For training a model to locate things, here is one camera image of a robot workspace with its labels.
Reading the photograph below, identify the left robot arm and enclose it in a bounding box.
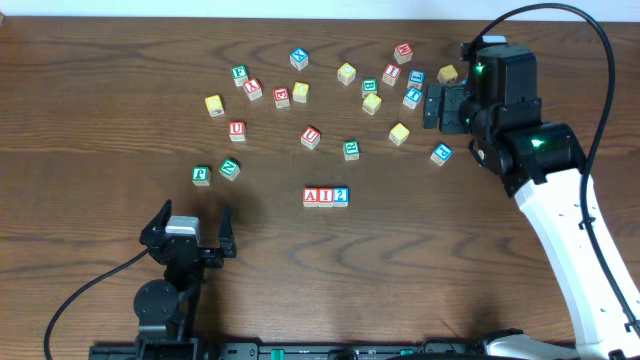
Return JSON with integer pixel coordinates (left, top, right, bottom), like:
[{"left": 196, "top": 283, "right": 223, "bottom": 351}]
[{"left": 133, "top": 201, "right": 237, "bottom": 360}]

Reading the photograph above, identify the blue X block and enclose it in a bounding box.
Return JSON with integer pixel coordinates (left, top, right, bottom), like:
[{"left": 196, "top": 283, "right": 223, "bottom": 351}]
[{"left": 289, "top": 48, "right": 309, "bottom": 71}]

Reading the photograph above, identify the right black cable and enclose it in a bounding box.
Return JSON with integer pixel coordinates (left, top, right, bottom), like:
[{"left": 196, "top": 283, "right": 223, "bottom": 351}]
[{"left": 467, "top": 2, "right": 640, "bottom": 336}]

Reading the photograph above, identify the red M block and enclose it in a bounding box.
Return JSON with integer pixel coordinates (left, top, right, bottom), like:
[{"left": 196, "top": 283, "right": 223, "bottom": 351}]
[{"left": 394, "top": 43, "right": 414, "bottom": 64}]

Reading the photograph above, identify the green B block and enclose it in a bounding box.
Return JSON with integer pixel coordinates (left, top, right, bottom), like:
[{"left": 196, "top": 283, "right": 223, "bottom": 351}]
[{"left": 361, "top": 78, "right": 379, "bottom": 98}]

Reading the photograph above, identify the red U block centre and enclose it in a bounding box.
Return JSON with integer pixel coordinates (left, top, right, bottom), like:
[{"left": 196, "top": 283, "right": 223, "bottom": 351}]
[{"left": 300, "top": 126, "right": 321, "bottom": 150}]

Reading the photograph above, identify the green R block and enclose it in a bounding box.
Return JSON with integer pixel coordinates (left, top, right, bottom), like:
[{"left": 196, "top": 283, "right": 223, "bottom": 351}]
[{"left": 343, "top": 140, "right": 360, "bottom": 161}]

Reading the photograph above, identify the red U block left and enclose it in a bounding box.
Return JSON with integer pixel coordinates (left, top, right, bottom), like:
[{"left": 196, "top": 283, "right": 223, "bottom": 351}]
[{"left": 229, "top": 121, "right": 246, "bottom": 142}]

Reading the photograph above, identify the green F block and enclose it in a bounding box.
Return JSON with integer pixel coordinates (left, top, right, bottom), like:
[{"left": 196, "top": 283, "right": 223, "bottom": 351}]
[{"left": 231, "top": 65, "right": 249, "bottom": 87}]

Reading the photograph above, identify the red block beside yellow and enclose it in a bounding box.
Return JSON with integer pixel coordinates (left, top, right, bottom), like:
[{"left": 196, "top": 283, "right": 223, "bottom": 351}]
[{"left": 273, "top": 87, "right": 290, "bottom": 109}]

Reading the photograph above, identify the green N block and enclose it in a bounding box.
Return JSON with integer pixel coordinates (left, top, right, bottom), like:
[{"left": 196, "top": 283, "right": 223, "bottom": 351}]
[{"left": 218, "top": 158, "right": 241, "bottom": 181}]

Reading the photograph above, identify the blue T block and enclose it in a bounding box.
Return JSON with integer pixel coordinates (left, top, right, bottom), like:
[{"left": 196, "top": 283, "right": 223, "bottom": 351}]
[{"left": 403, "top": 87, "right": 424, "bottom": 110}]

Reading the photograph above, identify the red A block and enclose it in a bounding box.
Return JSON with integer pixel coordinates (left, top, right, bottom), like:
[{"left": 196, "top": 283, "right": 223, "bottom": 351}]
[{"left": 303, "top": 187, "right": 319, "bottom": 207}]

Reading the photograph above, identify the yellow S block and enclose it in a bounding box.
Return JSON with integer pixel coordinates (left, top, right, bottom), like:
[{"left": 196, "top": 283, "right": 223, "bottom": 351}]
[{"left": 389, "top": 122, "right": 410, "bottom": 146}]

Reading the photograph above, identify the blue L block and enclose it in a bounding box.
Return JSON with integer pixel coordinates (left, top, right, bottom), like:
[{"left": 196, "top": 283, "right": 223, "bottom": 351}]
[{"left": 407, "top": 69, "right": 426, "bottom": 90}]

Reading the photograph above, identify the yellow block upper centre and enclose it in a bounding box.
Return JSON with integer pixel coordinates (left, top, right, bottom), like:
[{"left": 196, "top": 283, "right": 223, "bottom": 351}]
[{"left": 337, "top": 62, "right": 357, "bottom": 86}]

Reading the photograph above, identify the yellow block upper left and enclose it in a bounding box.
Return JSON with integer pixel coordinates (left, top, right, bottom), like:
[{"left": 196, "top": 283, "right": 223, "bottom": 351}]
[{"left": 292, "top": 82, "right": 310, "bottom": 103}]

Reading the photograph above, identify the blue 2 block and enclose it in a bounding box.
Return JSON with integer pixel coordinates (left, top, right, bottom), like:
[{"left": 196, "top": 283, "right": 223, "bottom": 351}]
[{"left": 333, "top": 187, "right": 350, "bottom": 207}]

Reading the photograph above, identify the green J block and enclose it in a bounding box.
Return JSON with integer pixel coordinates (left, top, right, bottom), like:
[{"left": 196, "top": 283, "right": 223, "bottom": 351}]
[{"left": 191, "top": 166, "right": 211, "bottom": 186}]

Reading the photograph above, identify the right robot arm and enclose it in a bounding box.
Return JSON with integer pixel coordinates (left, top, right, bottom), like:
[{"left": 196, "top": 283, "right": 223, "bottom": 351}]
[{"left": 423, "top": 37, "right": 639, "bottom": 359}]

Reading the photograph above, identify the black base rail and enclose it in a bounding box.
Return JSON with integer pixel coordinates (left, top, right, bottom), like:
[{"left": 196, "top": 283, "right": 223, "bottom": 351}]
[{"left": 88, "top": 340, "right": 581, "bottom": 360}]

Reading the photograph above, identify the blue P block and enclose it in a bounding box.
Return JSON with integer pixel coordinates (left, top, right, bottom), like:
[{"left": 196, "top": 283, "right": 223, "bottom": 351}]
[{"left": 430, "top": 143, "right": 453, "bottom": 166}]

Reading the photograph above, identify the yellow block upper right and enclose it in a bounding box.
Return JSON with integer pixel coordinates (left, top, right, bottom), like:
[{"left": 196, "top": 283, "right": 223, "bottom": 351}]
[{"left": 437, "top": 64, "right": 459, "bottom": 84}]

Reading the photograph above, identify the black cable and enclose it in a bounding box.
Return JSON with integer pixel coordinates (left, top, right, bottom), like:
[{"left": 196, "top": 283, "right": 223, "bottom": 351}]
[
  {"left": 43, "top": 248, "right": 151, "bottom": 360},
  {"left": 467, "top": 2, "right": 640, "bottom": 336}
]

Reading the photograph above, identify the red X block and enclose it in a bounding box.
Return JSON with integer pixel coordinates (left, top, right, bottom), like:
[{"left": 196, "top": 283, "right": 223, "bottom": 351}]
[{"left": 242, "top": 78, "right": 263, "bottom": 101}]

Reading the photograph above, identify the red u block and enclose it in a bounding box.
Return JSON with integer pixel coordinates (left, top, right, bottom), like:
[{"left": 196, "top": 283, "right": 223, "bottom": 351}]
[
  {"left": 300, "top": 126, "right": 321, "bottom": 150},
  {"left": 229, "top": 121, "right": 246, "bottom": 142}
]

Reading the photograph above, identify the red i block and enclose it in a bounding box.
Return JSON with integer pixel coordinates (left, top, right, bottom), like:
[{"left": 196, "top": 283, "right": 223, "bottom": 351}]
[
  {"left": 318, "top": 188, "right": 334, "bottom": 207},
  {"left": 382, "top": 64, "right": 401, "bottom": 86}
]

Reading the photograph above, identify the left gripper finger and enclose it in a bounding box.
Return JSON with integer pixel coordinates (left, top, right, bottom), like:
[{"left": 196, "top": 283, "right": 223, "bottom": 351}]
[
  {"left": 217, "top": 205, "right": 237, "bottom": 258},
  {"left": 140, "top": 199, "right": 172, "bottom": 240}
]

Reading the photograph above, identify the yellow O block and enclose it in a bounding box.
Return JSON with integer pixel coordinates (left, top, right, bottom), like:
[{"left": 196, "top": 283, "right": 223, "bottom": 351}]
[{"left": 362, "top": 93, "right": 382, "bottom": 115}]

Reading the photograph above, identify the yellow block far left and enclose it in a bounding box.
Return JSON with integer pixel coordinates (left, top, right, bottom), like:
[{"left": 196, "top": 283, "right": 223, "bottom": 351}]
[{"left": 204, "top": 95, "right": 225, "bottom": 117}]

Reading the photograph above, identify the left black cable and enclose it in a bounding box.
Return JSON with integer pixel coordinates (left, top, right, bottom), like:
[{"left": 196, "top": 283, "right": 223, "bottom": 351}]
[{"left": 43, "top": 248, "right": 151, "bottom": 360}]

